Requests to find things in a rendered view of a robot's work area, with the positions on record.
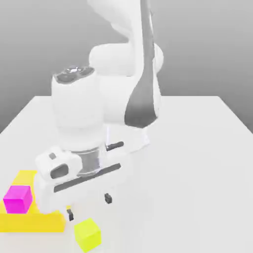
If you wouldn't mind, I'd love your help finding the small yellow-green cube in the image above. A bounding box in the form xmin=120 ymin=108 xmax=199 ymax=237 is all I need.
xmin=74 ymin=217 xmax=102 ymax=253

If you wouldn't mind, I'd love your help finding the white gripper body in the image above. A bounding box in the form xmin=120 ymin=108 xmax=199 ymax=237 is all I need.
xmin=37 ymin=162 xmax=127 ymax=215

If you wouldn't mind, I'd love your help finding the large yellow box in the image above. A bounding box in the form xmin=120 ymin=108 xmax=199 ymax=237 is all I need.
xmin=0 ymin=169 xmax=67 ymax=233

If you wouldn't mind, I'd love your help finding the small magenta cube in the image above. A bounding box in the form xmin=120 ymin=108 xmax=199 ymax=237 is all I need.
xmin=2 ymin=185 xmax=34 ymax=214

